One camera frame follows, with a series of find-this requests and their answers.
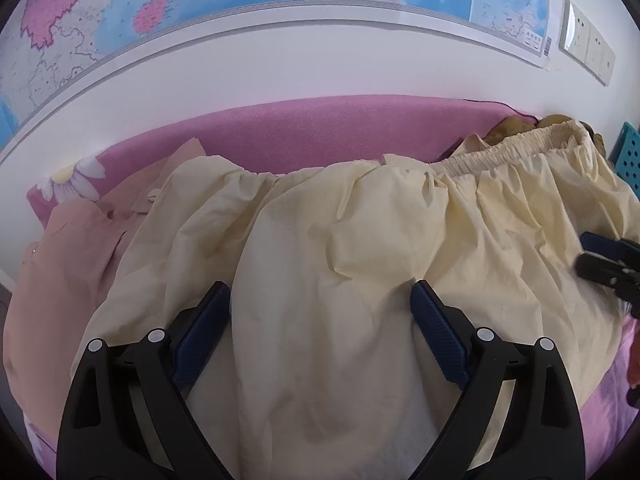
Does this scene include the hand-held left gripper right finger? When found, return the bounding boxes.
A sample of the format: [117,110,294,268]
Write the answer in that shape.
[407,279,586,480]

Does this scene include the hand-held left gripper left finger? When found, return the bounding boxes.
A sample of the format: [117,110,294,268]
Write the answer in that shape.
[56,280,236,480]

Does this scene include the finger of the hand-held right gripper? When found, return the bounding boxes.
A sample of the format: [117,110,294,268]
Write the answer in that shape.
[575,254,640,318]
[581,231,640,261]

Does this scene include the cream elastic-waist pants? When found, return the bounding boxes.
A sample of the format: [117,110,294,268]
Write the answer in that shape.
[70,120,636,480]

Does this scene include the teal perforated basket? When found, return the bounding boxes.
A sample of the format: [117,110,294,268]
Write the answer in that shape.
[612,122,640,191]

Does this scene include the olive brown garment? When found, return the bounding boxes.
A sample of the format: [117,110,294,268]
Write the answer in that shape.
[487,114,608,161]

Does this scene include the peach shirt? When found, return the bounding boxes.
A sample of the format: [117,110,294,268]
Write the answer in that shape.
[2,137,208,396]

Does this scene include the pink floral bed sheet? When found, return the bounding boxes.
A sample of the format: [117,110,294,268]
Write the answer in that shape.
[0,95,640,480]

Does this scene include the white wall socket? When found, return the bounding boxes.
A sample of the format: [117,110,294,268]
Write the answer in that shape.
[585,24,616,86]

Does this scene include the white wall switch panel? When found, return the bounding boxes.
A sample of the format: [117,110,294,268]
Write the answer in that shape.
[559,0,592,58]

